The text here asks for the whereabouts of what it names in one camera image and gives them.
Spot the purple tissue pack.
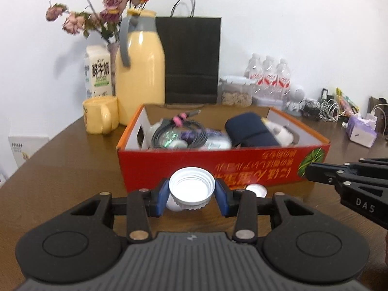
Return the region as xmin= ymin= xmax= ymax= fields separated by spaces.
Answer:
xmin=346 ymin=113 xmax=378 ymax=148

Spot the black paper bag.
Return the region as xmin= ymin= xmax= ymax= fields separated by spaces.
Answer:
xmin=155 ymin=0 xmax=222 ymax=105

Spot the iridescent ball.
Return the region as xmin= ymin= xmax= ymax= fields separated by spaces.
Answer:
xmin=158 ymin=129 xmax=188 ymax=150

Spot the purple glass vase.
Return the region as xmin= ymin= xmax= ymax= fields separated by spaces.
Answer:
xmin=107 ymin=42 xmax=120 ymax=95

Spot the clear water bottle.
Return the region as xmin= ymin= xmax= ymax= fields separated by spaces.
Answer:
xmin=261 ymin=55 xmax=278 ymax=96
xmin=274 ymin=58 xmax=291 ymax=98
xmin=245 ymin=53 xmax=263 ymax=81

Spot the white cable tangle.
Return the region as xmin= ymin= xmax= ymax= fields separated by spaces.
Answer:
xmin=318 ymin=101 xmax=346 ymax=123

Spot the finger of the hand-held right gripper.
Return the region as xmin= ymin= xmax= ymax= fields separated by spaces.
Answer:
xmin=305 ymin=158 xmax=388 ymax=185

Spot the white booklet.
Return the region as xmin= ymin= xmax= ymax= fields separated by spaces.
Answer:
xmin=8 ymin=136 xmax=50 ymax=170

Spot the dried pink flower bouquet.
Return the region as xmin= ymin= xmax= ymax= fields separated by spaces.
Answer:
xmin=45 ymin=0 xmax=152 ymax=44

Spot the yellow white plush hamster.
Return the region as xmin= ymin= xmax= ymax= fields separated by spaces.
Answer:
xmin=262 ymin=118 xmax=299 ymax=146

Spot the yellow mug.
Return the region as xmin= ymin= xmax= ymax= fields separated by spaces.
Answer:
xmin=82 ymin=95 xmax=119 ymax=135

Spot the black cable with pink ties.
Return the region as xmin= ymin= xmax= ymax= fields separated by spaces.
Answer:
xmin=151 ymin=109 xmax=210 ymax=150

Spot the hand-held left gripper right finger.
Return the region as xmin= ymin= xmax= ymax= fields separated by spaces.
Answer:
xmin=215 ymin=178 xmax=324 ymax=244

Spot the white plastic pack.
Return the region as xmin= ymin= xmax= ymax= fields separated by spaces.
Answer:
xmin=206 ymin=135 xmax=232 ymax=150

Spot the large white ribbed lid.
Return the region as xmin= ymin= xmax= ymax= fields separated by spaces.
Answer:
xmin=168 ymin=167 xmax=216 ymax=211

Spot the purple fabric pouch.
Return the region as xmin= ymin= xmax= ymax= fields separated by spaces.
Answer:
xmin=182 ymin=129 xmax=225 ymax=139

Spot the black cable tangle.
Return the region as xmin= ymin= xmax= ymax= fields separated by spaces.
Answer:
xmin=301 ymin=98 xmax=322 ymax=119

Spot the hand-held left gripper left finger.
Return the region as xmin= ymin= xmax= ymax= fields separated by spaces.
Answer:
xmin=61 ymin=178 xmax=171 ymax=244

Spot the clear snack container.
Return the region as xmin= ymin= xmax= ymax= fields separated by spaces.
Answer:
xmin=219 ymin=76 xmax=253 ymax=106

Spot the white milk carton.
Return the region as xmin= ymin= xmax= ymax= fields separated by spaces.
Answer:
xmin=84 ymin=45 xmax=113 ymax=99

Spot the yellow thermos jug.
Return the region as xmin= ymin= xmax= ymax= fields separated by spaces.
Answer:
xmin=116 ymin=9 xmax=166 ymax=126

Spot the navy zip case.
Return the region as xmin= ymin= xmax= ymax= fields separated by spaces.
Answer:
xmin=224 ymin=113 xmax=281 ymax=149

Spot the colourful snack packet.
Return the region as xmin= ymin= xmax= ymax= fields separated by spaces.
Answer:
xmin=335 ymin=88 xmax=360 ymax=116

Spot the red cardboard box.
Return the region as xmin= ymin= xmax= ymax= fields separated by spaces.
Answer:
xmin=116 ymin=103 xmax=331 ymax=193

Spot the white robot toy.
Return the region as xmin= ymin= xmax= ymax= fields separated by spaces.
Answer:
xmin=285 ymin=84 xmax=307 ymax=116

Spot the small white cap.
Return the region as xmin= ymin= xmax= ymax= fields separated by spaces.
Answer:
xmin=245 ymin=184 xmax=268 ymax=197

